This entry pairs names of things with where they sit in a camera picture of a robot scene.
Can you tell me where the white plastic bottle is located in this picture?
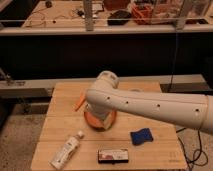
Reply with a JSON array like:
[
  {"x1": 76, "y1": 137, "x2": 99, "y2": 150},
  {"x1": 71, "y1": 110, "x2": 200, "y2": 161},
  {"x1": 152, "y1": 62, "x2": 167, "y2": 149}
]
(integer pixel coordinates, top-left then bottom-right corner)
[{"x1": 50, "y1": 131, "x2": 84, "y2": 170}]

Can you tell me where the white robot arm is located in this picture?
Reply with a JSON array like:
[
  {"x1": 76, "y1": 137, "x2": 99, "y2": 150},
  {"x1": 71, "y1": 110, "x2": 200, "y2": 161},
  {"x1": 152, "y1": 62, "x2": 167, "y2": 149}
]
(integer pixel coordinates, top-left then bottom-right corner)
[{"x1": 86, "y1": 71, "x2": 213, "y2": 135}]

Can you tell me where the orange ceramic bowl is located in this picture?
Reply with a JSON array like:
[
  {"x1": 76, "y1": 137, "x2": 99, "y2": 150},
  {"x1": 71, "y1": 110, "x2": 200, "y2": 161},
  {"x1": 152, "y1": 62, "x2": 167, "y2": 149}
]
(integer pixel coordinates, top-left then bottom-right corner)
[{"x1": 84, "y1": 111, "x2": 117, "y2": 130}]

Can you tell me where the orange carrot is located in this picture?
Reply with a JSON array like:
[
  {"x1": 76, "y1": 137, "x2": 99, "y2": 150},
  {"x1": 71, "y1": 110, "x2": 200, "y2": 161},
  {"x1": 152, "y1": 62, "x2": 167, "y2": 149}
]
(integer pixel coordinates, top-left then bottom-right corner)
[{"x1": 74, "y1": 92, "x2": 86, "y2": 111}]

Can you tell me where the blue sponge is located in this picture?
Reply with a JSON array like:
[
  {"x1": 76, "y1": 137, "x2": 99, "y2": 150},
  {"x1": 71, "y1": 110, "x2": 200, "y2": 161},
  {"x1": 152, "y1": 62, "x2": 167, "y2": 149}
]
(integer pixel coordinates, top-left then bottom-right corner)
[{"x1": 130, "y1": 128, "x2": 153, "y2": 145}]

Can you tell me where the black and white box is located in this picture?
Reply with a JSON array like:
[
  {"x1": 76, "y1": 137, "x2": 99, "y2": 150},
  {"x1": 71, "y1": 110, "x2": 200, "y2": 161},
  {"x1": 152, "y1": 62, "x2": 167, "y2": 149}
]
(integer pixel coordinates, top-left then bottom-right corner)
[{"x1": 98, "y1": 149, "x2": 129, "y2": 164}]

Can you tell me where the black object on bench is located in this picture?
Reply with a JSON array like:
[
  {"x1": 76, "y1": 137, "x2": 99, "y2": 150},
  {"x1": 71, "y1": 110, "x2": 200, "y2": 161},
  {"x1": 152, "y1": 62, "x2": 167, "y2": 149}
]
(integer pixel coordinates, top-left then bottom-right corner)
[{"x1": 107, "y1": 10, "x2": 131, "y2": 26}]

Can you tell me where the orange crate on bench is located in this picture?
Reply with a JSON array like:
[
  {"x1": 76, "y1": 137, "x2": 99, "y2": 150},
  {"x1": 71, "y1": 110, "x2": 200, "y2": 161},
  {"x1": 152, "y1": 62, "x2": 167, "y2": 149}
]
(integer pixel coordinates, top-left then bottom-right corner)
[{"x1": 131, "y1": 5, "x2": 153, "y2": 25}]

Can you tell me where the wooden background workbench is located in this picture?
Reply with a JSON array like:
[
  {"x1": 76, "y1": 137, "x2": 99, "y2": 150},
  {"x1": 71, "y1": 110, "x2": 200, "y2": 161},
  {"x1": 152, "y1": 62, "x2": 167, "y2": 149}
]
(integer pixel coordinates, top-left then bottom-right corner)
[{"x1": 0, "y1": 0, "x2": 213, "y2": 36}]

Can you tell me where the black cable on floor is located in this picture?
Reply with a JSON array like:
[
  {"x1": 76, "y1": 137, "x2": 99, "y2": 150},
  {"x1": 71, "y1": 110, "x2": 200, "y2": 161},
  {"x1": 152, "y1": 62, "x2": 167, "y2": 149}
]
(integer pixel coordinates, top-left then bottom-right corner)
[{"x1": 175, "y1": 126, "x2": 210, "y2": 171}]

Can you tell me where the grey metal post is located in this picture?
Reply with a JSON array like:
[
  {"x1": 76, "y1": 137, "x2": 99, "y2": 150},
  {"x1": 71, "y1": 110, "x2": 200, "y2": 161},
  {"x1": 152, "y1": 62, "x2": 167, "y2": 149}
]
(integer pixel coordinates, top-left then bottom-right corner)
[{"x1": 83, "y1": 0, "x2": 94, "y2": 31}]

